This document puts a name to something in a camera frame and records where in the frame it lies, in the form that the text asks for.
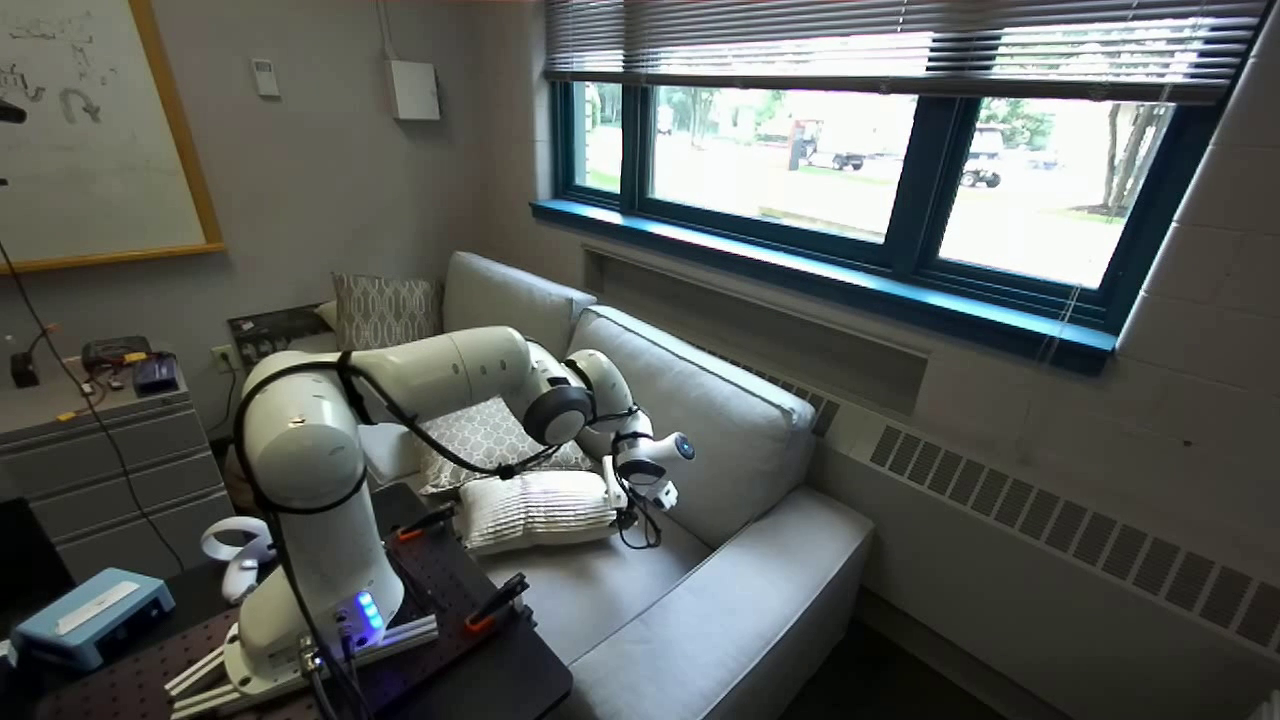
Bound black electronic device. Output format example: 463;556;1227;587
79;333;154;375

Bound wide blue-framed window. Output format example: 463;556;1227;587
528;70;1225;358

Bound white VR controller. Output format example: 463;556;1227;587
196;511;282;607

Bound small cream lumbar pillow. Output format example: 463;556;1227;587
453;468;632;556

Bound grey two-seat sofa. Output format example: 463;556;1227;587
270;249;877;720

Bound black robot table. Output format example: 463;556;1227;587
33;484;574;720

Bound dark horizontal window blinds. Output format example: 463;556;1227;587
538;0;1276;106

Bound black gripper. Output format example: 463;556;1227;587
611;468;680;552

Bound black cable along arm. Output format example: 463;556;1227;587
233;348;673;720

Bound grey drawer cabinet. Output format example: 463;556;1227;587
0;364;237;582

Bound wood-framed whiteboard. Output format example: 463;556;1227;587
0;0;233;275

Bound diamond patterned beige pillow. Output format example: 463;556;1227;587
327;273;448;352

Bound octagon patterned square pillow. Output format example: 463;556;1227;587
395;393;594;495

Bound baseboard heater grille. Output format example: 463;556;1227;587
814;395;1280;657

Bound black wire tray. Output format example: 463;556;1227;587
225;301;335;364

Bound light blue box device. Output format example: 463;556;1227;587
10;564;180;671

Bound white wall box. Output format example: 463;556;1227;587
387;51;443;128

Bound black orange clamp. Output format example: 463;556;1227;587
457;566;531;638
390;495;463;549

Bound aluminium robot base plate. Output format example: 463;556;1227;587
161;607;448;720

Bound dark device with purple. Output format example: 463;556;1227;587
128;352;186;398

